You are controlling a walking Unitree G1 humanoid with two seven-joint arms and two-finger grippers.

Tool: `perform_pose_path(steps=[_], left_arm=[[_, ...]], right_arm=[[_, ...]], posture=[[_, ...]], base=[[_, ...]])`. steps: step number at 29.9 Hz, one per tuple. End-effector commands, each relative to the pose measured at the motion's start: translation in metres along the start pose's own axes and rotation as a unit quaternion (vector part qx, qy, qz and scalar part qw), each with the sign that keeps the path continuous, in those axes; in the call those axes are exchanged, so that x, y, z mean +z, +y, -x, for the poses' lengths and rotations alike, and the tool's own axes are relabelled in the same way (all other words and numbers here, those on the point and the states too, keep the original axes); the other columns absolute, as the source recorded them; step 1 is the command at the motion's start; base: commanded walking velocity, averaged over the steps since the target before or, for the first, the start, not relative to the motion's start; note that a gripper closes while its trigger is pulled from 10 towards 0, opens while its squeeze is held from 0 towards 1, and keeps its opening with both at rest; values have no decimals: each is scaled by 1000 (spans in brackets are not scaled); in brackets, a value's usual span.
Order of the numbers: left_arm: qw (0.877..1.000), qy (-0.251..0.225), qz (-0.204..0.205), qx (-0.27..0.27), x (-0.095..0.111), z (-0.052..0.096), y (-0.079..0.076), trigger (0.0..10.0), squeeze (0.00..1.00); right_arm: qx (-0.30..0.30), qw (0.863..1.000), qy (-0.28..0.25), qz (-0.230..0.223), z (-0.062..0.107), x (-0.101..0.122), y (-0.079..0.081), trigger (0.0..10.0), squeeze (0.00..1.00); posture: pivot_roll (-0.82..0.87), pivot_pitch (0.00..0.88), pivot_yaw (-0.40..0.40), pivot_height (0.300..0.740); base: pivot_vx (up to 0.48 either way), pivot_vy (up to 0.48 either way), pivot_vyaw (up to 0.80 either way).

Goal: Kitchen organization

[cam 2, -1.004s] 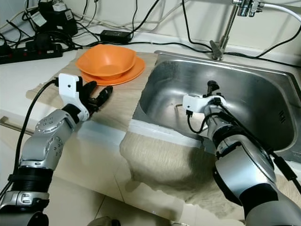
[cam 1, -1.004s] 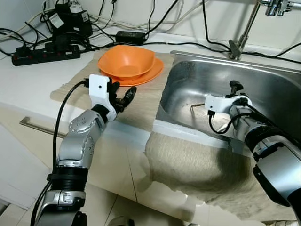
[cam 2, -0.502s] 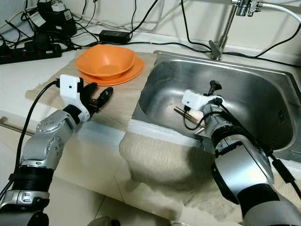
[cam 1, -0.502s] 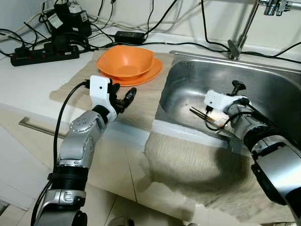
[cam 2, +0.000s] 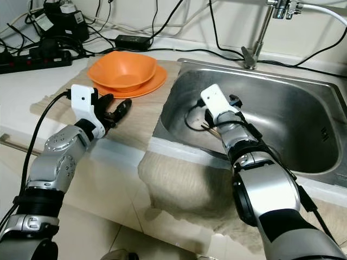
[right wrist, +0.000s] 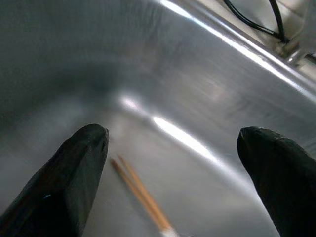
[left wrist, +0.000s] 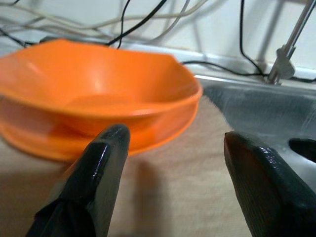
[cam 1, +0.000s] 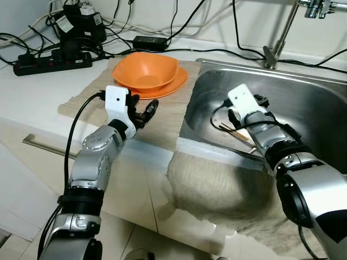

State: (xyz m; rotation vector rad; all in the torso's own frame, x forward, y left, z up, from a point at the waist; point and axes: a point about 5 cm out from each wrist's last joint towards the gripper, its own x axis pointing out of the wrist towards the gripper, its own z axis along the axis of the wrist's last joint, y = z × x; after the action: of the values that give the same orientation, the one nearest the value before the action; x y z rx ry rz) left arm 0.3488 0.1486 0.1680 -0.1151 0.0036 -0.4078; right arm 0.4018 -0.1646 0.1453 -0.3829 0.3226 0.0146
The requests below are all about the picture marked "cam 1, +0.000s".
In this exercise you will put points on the robot left leg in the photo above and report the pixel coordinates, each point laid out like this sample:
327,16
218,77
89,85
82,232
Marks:
138,254

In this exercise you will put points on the black plug adapter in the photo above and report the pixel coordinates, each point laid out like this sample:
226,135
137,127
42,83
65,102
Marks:
69,50

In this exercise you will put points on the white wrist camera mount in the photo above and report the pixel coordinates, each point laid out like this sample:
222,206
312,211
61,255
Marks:
242,99
115,97

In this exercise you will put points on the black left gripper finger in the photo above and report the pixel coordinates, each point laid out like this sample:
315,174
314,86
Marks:
151,106
142,120

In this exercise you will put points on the flat black power adapter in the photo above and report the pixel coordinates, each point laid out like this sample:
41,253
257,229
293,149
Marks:
150,43

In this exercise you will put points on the black power strip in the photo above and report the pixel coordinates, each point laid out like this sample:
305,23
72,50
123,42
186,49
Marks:
49,64

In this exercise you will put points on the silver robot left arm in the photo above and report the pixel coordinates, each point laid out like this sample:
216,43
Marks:
97,146

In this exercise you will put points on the black box with white labels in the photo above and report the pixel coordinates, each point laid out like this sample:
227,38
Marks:
81,30

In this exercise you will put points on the stainless steel sink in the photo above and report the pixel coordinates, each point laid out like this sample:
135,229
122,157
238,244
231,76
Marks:
303,103

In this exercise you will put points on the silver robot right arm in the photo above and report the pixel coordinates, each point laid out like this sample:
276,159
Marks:
320,189

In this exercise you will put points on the orange plastic bowl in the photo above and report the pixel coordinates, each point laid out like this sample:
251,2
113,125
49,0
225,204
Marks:
143,67

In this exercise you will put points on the orange plastic plate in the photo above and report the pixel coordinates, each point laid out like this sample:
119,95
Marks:
176,84

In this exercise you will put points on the steel sink faucet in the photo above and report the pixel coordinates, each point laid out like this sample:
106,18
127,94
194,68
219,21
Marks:
270,57

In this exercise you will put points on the beige draped cloth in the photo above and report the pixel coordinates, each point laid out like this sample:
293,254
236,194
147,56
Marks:
217,184

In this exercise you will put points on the brown wooden chopstick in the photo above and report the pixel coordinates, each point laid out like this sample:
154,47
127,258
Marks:
243,134
236,134

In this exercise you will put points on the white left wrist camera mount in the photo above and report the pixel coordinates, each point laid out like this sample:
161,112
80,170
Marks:
115,97

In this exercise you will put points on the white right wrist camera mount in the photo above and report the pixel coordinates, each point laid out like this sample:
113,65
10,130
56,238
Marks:
242,99

